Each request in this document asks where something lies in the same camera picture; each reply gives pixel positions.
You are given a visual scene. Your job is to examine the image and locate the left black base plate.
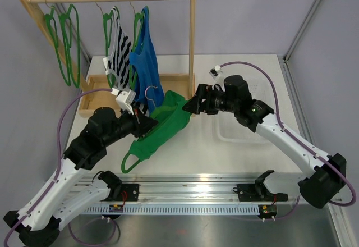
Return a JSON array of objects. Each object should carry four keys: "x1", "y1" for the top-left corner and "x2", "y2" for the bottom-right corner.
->
[{"x1": 103, "y1": 183, "x2": 140, "y2": 202}]

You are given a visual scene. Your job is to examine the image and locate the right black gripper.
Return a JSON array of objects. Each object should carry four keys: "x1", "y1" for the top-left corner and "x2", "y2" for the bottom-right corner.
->
[{"x1": 183, "y1": 84, "x2": 239, "y2": 115}]

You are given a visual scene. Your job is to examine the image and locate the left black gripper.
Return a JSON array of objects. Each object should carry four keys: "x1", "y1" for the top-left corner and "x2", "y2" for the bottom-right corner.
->
[{"x1": 102, "y1": 104, "x2": 159, "y2": 147}]

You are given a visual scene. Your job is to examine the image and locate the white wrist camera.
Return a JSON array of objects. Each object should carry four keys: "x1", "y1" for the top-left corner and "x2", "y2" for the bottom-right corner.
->
[
  {"x1": 209, "y1": 65, "x2": 224, "y2": 86},
  {"x1": 111, "y1": 88, "x2": 136, "y2": 115}
]

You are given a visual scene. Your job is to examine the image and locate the blue tank top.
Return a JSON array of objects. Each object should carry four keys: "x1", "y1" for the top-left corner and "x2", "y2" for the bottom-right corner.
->
[{"x1": 130, "y1": 6, "x2": 164, "y2": 113}]

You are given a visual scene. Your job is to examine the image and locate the aluminium mounting rail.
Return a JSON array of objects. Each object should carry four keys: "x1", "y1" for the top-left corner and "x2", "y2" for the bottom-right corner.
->
[{"x1": 38, "y1": 173, "x2": 315, "y2": 204}]

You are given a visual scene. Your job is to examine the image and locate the green hanger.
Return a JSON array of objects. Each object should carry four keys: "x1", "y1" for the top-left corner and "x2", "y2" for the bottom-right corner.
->
[
  {"x1": 94, "y1": 0, "x2": 122, "y2": 88},
  {"x1": 44, "y1": 5, "x2": 71, "y2": 86},
  {"x1": 139, "y1": 85, "x2": 158, "y2": 140},
  {"x1": 58, "y1": 3, "x2": 81, "y2": 88},
  {"x1": 128, "y1": 0, "x2": 144, "y2": 89}
]

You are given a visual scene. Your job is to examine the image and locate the white slotted cable duct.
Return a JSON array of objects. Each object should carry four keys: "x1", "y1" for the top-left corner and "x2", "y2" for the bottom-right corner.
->
[{"x1": 83, "y1": 204, "x2": 259, "y2": 216}]

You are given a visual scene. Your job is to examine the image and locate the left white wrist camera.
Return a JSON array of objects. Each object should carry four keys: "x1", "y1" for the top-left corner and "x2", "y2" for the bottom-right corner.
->
[{"x1": 111, "y1": 88, "x2": 136, "y2": 115}]

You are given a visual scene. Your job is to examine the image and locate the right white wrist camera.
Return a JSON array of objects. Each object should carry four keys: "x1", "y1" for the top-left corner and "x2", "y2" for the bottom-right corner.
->
[{"x1": 209, "y1": 65, "x2": 224, "y2": 86}]

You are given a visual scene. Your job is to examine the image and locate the green tank top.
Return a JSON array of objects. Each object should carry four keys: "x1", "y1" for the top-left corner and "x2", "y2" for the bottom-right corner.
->
[{"x1": 121, "y1": 90, "x2": 191, "y2": 173}]

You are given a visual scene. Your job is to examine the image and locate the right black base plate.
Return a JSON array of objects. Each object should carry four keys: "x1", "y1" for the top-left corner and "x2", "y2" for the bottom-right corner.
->
[{"x1": 232, "y1": 183, "x2": 288, "y2": 202}]

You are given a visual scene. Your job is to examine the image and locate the black white striped tank top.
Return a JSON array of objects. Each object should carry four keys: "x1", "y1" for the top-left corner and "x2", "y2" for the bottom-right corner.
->
[{"x1": 103, "y1": 13, "x2": 141, "y2": 107}]

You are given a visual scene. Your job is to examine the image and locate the wooden clothes rack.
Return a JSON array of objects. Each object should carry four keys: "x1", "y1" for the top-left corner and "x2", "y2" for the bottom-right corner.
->
[{"x1": 16, "y1": 0, "x2": 197, "y2": 118}]

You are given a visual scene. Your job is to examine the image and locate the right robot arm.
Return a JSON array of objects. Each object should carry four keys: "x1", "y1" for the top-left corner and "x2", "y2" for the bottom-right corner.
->
[{"x1": 182, "y1": 75, "x2": 347, "y2": 209}]

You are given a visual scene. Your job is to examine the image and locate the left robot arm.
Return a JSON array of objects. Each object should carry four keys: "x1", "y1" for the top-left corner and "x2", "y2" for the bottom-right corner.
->
[{"x1": 3, "y1": 107, "x2": 158, "y2": 246}]

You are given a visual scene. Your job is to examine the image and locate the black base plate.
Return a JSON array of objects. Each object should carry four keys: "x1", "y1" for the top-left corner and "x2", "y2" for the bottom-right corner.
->
[
  {"x1": 232, "y1": 183, "x2": 288, "y2": 202},
  {"x1": 103, "y1": 183, "x2": 140, "y2": 202}
]

